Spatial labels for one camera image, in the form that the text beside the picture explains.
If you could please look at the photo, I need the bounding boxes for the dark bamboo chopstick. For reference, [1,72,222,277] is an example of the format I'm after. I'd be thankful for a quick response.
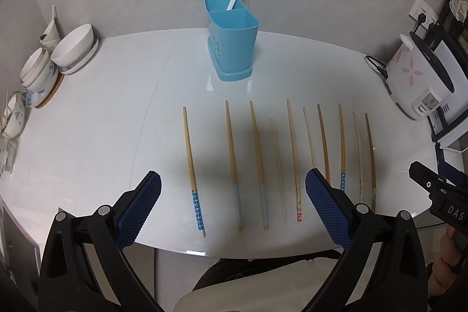
[365,113,377,212]

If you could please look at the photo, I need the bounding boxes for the pale chopstick patterned end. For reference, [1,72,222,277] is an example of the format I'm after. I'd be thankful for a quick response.
[352,111,364,204]

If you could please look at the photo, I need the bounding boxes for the bamboo chopstick blue band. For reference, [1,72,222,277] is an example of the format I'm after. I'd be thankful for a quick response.
[338,103,347,192]

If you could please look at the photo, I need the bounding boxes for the brown bamboo chopstick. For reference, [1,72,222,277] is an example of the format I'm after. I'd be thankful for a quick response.
[316,104,331,182]

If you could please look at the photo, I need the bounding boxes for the pale plain wooden chopstick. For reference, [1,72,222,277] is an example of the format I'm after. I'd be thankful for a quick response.
[270,118,287,223]

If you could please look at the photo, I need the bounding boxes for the bamboo chopstick blue star end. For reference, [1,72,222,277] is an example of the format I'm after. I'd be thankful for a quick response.
[183,106,205,237]

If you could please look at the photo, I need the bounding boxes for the bamboo chopstick pale grey end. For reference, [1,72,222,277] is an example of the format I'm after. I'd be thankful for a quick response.
[249,101,270,230]

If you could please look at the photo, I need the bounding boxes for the chopstick red patterned end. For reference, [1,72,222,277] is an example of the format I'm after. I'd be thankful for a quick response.
[286,98,302,223]

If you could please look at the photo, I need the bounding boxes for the pale thin wooden chopstick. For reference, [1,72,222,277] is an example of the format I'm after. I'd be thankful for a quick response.
[302,107,316,168]

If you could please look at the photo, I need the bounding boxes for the person right hand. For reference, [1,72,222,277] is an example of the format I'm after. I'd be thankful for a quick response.
[428,225,462,296]

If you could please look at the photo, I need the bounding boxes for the white rice cooker pink flowers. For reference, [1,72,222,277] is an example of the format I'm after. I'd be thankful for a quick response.
[386,32,455,120]

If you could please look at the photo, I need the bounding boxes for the white patterned cup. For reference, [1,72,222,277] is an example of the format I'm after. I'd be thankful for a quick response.
[1,92,25,139]

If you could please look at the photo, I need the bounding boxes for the wooden round tray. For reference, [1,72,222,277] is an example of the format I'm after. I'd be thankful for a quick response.
[35,72,65,108]

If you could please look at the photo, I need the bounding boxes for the white plate under bowl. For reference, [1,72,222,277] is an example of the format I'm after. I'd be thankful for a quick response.
[59,37,99,75]

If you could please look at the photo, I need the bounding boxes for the large white bowl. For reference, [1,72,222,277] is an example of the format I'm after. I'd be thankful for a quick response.
[51,24,94,67]

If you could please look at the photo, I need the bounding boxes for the white pitcher jug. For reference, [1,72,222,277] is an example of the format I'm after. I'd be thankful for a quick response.
[40,6,61,54]

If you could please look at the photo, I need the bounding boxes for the blue plastic utensil holder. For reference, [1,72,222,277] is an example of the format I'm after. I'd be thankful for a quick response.
[205,0,259,82]

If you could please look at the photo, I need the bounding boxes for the black power cable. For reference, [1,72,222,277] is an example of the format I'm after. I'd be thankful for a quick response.
[364,54,389,79]

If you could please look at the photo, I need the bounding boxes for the right wall socket with plug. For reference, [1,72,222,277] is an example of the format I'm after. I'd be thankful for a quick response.
[409,0,438,30]

